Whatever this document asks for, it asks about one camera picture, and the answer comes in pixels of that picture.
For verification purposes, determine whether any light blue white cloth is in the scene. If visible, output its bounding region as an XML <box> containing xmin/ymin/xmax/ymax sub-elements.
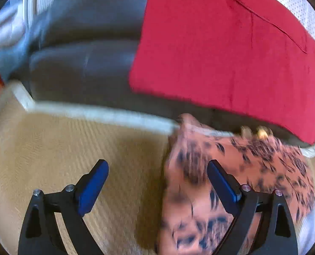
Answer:
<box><xmin>0</xmin><ymin>0</ymin><xmax>40</xmax><ymax>81</ymax></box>

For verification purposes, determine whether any red cloth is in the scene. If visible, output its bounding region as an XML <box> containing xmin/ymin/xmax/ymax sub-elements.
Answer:
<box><xmin>128</xmin><ymin>0</ymin><xmax>315</xmax><ymax>145</ymax></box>

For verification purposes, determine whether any orange floral garment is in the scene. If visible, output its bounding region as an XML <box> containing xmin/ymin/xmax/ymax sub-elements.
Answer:
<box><xmin>155</xmin><ymin>113</ymin><xmax>315</xmax><ymax>255</ymax></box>

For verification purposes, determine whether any dark grey sofa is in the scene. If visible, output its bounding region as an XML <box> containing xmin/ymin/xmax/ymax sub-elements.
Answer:
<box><xmin>27</xmin><ymin>0</ymin><xmax>315</xmax><ymax>149</ymax></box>

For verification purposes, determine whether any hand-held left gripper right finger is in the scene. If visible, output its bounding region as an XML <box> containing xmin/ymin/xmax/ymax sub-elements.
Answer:
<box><xmin>207</xmin><ymin>160</ymin><xmax>298</xmax><ymax>255</ymax></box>

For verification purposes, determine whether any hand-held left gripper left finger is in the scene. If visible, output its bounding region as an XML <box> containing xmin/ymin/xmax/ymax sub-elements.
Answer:
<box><xmin>18</xmin><ymin>159</ymin><xmax>109</xmax><ymax>255</ymax></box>

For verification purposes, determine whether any beige woven mat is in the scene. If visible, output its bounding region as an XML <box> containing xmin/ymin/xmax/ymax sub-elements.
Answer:
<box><xmin>0</xmin><ymin>81</ymin><xmax>315</xmax><ymax>255</ymax></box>

